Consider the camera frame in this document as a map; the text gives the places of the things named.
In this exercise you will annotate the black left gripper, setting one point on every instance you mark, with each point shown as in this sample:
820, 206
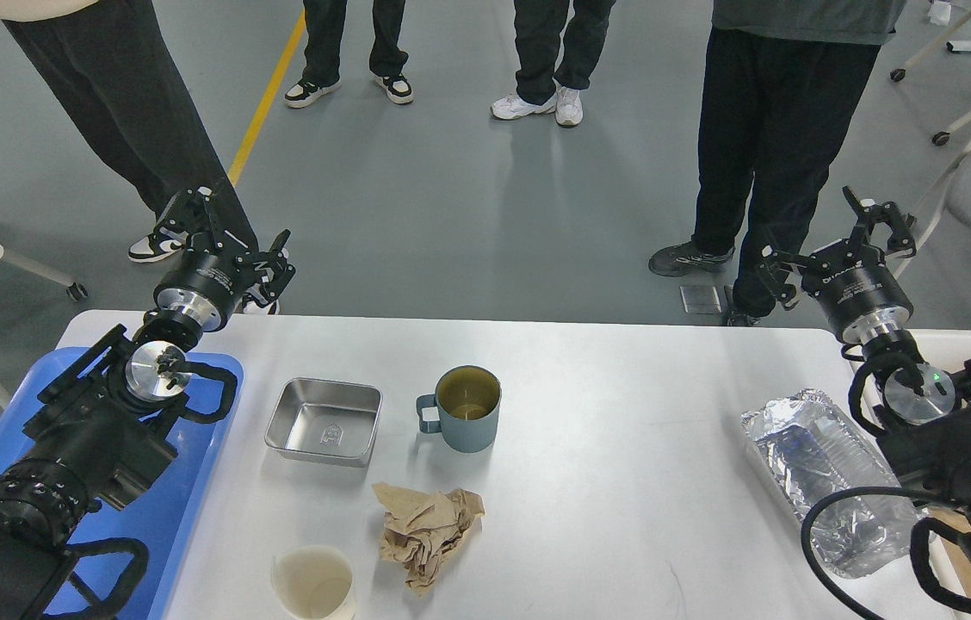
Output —
211, 284

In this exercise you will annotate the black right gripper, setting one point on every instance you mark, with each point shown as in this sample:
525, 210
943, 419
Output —
851, 281

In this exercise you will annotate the stainless steel rectangular tray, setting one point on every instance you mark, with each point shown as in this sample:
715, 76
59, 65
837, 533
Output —
324, 421

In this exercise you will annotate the blue-green mug yellow inside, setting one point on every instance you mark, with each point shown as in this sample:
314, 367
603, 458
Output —
465, 408

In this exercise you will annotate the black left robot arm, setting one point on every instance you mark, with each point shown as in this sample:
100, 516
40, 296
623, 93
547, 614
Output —
101, 433

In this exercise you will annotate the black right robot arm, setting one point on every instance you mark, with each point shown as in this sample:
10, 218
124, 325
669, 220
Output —
947, 561

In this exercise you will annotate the person with grey sneakers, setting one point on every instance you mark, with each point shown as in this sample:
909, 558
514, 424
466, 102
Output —
782, 81

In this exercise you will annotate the crushed clear plastic bottle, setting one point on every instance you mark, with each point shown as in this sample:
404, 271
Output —
805, 447

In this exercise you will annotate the person in cream top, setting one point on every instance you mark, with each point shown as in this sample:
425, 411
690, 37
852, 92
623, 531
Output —
108, 65

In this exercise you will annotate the blue plastic tray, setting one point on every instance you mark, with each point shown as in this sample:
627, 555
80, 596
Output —
162, 518

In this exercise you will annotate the white plastic bin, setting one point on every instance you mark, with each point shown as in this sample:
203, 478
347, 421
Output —
920, 417

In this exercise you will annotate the crumpled brown paper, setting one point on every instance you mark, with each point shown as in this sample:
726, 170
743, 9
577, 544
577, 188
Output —
422, 531

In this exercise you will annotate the person with white sneakers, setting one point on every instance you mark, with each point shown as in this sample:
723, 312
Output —
558, 45

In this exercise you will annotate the white paper cup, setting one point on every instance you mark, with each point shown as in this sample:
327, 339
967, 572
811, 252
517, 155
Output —
314, 582

